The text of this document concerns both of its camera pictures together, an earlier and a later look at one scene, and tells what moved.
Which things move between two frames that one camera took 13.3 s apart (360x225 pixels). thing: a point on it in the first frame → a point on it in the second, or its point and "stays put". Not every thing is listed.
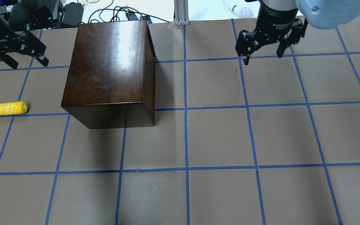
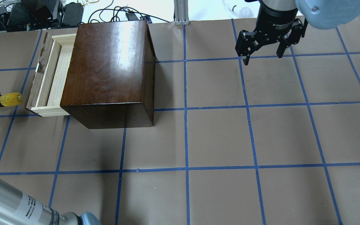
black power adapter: x=72 y=14 stays put
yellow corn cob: x=7 y=108 → x=10 y=99
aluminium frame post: x=181 y=12 stays put
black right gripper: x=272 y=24 stays put
